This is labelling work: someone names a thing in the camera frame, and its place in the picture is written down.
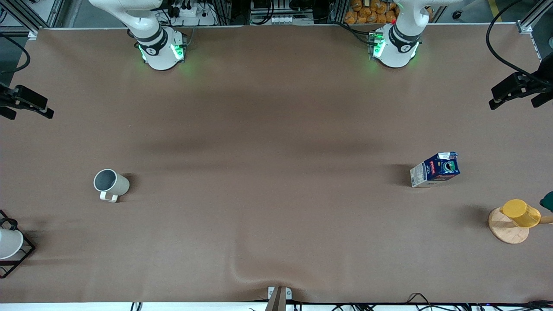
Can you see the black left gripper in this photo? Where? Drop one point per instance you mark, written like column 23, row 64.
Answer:
column 545, row 74

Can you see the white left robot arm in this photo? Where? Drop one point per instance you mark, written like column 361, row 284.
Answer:
column 395, row 45

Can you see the wooden mug stand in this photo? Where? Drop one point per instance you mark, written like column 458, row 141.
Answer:
column 507, row 231

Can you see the small white power strip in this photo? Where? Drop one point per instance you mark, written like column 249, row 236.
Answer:
column 284, row 19

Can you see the white power strip with plugs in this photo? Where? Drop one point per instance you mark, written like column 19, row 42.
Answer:
column 194, row 15

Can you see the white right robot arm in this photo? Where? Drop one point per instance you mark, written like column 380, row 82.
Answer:
column 157, row 47

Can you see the blue milk carton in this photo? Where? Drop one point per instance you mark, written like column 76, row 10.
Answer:
column 436, row 170

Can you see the yellow plastic cup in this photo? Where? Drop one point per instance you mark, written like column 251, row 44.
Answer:
column 520, row 213

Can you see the orange snack bag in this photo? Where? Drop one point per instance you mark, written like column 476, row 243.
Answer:
column 371, row 11

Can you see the aluminium frame post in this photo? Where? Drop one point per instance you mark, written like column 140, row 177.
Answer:
column 26, row 19
column 533, row 19

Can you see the dark green cup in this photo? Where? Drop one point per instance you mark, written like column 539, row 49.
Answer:
column 548, row 201

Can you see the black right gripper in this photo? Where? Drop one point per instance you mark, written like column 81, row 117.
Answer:
column 5, row 98

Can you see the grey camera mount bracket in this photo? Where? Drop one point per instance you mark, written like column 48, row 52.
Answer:
column 278, row 297

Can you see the white cup in rack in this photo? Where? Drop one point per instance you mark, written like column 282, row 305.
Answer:
column 8, row 242

